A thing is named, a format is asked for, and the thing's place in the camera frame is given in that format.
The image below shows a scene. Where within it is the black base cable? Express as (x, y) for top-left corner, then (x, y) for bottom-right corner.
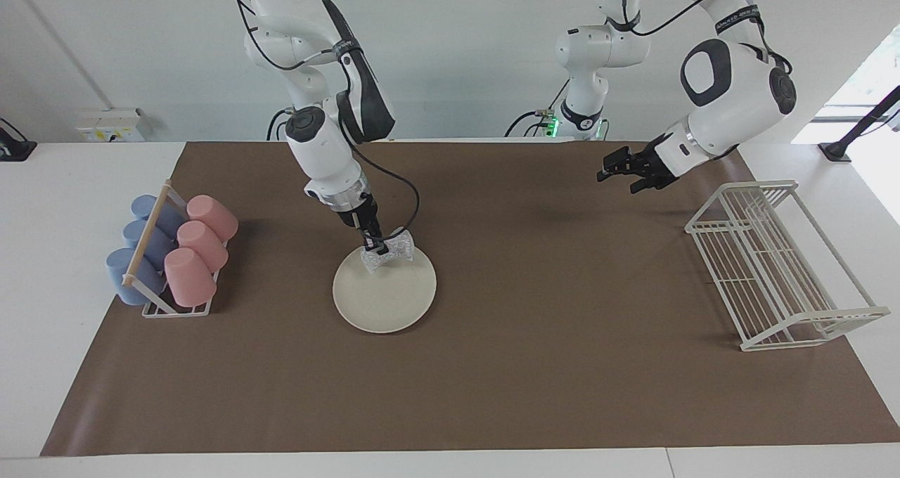
(503, 77), (572, 138)
(266, 108), (299, 142)

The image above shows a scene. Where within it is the brown table mat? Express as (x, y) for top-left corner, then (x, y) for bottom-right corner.
(40, 140), (900, 458)

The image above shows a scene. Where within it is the white wall socket box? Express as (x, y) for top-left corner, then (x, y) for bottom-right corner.
(74, 108), (147, 143)

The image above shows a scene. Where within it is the cream round plate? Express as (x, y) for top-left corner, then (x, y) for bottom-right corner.
(333, 239), (438, 335)

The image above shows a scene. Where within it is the white wire dish rack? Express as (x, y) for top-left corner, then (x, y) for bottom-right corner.
(684, 179), (892, 353)

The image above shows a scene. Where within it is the black table clamp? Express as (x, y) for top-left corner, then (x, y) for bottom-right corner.
(0, 117), (38, 163)

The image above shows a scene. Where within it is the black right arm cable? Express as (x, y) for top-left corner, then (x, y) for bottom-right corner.
(341, 60), (422, 245)

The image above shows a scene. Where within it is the black right base cable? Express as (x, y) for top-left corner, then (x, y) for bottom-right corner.
(266, 108), (299, 142)

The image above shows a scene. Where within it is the pink plastic cup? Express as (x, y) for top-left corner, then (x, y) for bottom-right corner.
(176, 220), (230, 273)
(164, 247), (218, 309)
(186, 194), (240, 243)

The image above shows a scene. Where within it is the blue plastic cup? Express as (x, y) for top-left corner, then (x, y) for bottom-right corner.
(105, 247), (168, 306)
(130, 194), (186, 240)
(122, 219), (177, 272)

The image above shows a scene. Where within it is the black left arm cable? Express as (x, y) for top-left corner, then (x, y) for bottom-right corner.
(592, 0), (794, 78)

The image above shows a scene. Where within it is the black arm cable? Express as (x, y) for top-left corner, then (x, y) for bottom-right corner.
(592, 0), (794, 78)
(341, 60), (422, 245)

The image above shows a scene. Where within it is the cup rack with wooden rod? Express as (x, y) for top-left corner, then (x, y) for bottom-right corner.
(121, 179), (228, 318)

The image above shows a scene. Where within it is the black angled stand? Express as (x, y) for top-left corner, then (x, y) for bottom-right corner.
(818, 84), (900, 163)

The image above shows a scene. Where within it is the black left base cable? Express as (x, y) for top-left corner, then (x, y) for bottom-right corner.
(503, 77), (572, 138)

